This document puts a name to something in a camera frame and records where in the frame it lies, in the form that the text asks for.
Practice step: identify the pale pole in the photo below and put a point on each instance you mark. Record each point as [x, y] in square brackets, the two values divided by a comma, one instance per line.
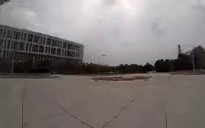
[193, 61]

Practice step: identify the dark building with chimney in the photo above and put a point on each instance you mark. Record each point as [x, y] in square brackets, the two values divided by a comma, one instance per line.
[186, 58]

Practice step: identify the low reddish planting bed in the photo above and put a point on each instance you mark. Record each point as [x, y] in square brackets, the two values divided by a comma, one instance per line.
[121, 78]

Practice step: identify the grey concrete paved square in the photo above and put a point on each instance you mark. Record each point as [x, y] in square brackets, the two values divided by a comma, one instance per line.
[90, 100]

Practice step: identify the street lamp pole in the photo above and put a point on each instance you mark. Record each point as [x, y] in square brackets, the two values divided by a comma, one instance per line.
[101, 60]

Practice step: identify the row of dark trees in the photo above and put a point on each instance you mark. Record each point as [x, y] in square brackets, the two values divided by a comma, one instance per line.
[130, 68]

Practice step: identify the large pale multi-storey building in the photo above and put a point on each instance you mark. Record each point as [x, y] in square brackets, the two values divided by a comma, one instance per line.
[33, 45]

